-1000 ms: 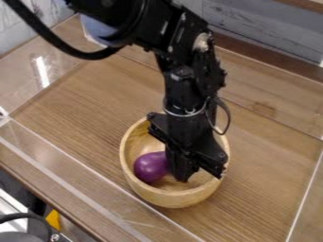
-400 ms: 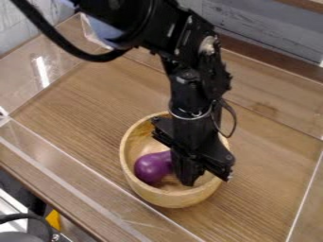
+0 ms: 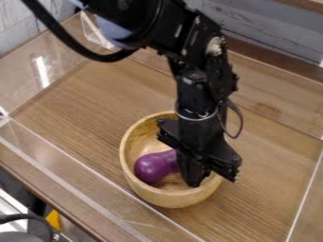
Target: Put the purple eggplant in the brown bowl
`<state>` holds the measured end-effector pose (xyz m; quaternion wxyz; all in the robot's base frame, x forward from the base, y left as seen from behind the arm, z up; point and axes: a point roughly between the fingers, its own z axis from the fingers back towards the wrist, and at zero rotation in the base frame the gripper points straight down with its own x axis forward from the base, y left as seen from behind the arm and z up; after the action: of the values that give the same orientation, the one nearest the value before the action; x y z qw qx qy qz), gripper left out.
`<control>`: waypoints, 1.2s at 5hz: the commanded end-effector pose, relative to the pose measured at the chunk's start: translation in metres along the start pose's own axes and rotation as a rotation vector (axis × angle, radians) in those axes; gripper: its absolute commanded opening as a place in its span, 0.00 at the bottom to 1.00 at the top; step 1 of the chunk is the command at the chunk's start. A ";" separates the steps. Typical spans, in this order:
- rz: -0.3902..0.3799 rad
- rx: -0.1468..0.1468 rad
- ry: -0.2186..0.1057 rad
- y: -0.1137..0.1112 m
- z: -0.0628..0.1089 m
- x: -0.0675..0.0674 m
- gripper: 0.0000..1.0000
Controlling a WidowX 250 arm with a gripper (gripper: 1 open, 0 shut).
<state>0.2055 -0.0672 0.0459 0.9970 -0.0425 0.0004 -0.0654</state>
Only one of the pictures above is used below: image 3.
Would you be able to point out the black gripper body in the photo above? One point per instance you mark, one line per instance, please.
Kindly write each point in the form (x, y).
(200, 140)

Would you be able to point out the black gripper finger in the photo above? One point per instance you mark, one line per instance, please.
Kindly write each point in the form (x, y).
(200, 171)
(184, 167)

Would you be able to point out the purple toy eggplant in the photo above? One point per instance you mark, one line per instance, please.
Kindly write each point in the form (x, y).
(155, 165)

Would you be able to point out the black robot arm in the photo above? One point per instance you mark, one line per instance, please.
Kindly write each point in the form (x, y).
(188, 39)

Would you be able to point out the brown wooden bowl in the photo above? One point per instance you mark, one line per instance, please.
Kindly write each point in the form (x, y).
(169, 193)

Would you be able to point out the clear acrylic tray walls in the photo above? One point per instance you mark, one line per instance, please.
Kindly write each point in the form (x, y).
(95, 141)

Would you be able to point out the yellow black machine base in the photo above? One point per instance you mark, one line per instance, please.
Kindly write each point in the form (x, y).
(28, 220)

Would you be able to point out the clear acrylic corner bracket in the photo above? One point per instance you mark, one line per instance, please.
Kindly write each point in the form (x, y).
(92, 33)

